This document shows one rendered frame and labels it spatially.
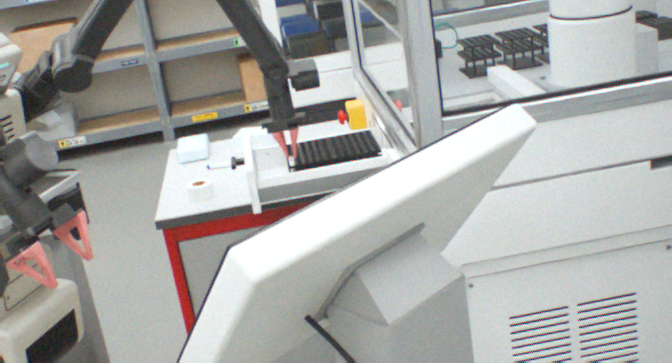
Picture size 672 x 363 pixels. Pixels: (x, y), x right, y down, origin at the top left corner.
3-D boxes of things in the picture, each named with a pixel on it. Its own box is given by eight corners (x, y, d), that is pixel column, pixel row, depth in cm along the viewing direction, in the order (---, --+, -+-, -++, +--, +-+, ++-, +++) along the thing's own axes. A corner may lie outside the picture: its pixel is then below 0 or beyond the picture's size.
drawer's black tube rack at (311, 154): (293, 192, 204) (288, 166, 202) (288, 168, 221) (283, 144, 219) (385, 175, 206) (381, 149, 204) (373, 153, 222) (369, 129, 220)
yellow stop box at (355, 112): (349, 132, 241) (346, 107, 239) (346, 125, 248) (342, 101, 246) (367, 129, 242) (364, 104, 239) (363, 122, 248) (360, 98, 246)
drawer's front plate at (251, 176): (254, 215, 199) (245, 170, 195) (250, 175, 226) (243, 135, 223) (261, 214, 199) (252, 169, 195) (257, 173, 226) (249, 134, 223)
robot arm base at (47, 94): (34, 76, 189) (-2, 91, 179) (52, 52, 185) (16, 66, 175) (62, 105, 190) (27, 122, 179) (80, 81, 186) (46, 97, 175)
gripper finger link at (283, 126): (276, 158, 208) (268, 120, 206) (305, 153, 207) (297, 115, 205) (273, 165, 201) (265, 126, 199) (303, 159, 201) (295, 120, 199)
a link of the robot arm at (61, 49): (34, 63, 181) (35, 82, 178) (58, 31, 176) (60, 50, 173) (74, 78, 187) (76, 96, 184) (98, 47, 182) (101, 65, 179)
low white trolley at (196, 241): (212, 462, 248) (154, 220, 222) (215, 351, 306) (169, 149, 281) (411, 422, 251) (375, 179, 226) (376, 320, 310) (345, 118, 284)
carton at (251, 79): (246, 103, 581) (238, 62, 571) (242, 93, 610) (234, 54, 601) (305, 92, 586) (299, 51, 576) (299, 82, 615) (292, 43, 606)
